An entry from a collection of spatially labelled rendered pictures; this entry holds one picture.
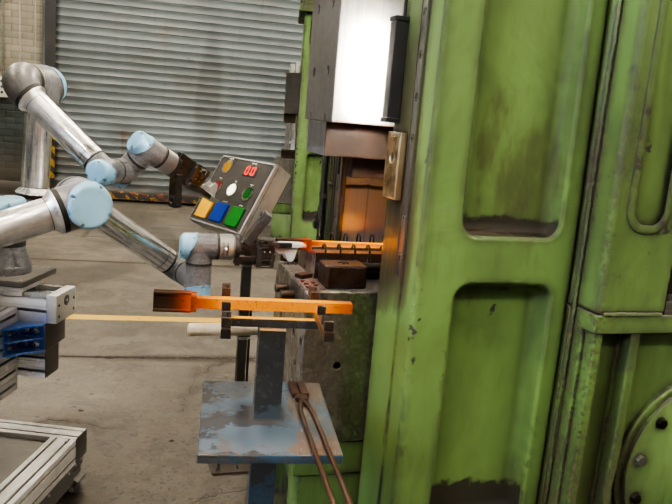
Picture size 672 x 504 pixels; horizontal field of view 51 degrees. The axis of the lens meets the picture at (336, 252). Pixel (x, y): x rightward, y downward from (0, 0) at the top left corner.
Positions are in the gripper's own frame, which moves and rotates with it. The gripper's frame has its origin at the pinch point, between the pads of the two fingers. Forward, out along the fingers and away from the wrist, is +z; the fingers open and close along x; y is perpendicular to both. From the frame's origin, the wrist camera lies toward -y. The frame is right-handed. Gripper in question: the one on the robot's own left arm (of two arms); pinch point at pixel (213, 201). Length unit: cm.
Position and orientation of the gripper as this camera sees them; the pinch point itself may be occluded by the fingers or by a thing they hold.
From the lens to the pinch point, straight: 244.5
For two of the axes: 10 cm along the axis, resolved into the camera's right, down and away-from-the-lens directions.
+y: 4.9, -8.6, 1.3
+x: -6.3, -2.5, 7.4
